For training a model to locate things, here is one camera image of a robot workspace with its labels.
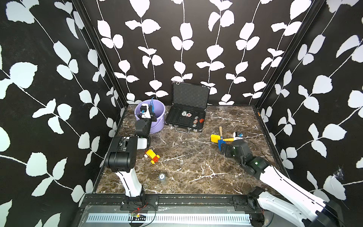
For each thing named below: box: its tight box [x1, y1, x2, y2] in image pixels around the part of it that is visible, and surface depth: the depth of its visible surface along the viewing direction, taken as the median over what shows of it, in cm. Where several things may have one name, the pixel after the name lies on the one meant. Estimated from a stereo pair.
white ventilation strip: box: [86, 213, 252, 225], surface depth 71 cm
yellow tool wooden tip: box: [210, 130, 223, 144], surface depth 101 cm
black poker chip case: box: [164, 80, 211, 134], surface depth 111 cm
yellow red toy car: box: [143, 148, 161, 165], surface depth 90 cm
